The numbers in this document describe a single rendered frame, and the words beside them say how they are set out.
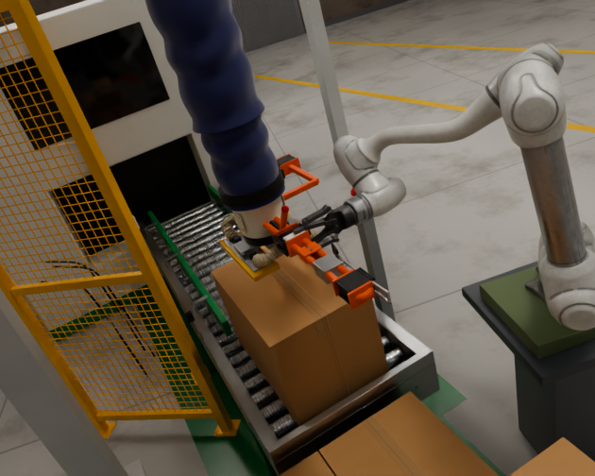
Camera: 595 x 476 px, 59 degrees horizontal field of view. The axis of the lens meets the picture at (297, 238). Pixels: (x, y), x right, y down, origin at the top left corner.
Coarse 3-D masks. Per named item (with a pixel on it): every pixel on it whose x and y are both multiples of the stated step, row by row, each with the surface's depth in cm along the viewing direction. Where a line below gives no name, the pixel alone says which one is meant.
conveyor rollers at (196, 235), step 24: (192, 216) 370; (216, 216) 358; (192, 240) 337; (216, 240) 326; (192, 264) 312; (216, 264) 301; (192, 288) 288; (216, 288) 284; (384, 336) 216; (240, 360) 229; (264, 408) 200
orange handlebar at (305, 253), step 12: (312, 180) 194; (288, 192) 191; (300, 192) 192; (276, 216) 178; (300, 252) 154; (312, 252) 152; (324, 252) 151; (312, 264) 149; (336, 276) 141; (372, 288) 132; (360, 300) 131
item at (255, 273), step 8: (240, 232) 200; (224, 240) 197; (232, 240) 196; (240, 240) 191; (224, 248) 195; (232, 248) 190; (256, 248) 186; (232, 256) 187; (240, 256) 184; (248, 256) 183; (240, 264) 182; (248, 264) 178; (272, 264) 175; (248, 272) 175; (256, 272) 174; (264, 272) 173; (272, 272) 175; (256, 280) 173
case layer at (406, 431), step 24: (384, 408) 186; (408, 408) 184; (360, 432) 181; (384, 432) 178; (408, 432) 176; (432, 432) 174; (312, 456) 177; (336, 456) 175; (360, 456) 173; (384, 456) 170; (408, 456) 168; (432, 456) 166; (456, 456) 164
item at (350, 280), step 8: (352, 272) 137; (336, 280) 136; (344, 280) 135; (352, 280) 134; (360, 280) 133; (368, 280) 132; (336, 288) 137; (344, 288) 132; (352, 288) 131; (360, 288) 131; (336, 296) 138; (344, 296) 136; (352, 296) 130; (352, 304) 131; (360, 304) 133
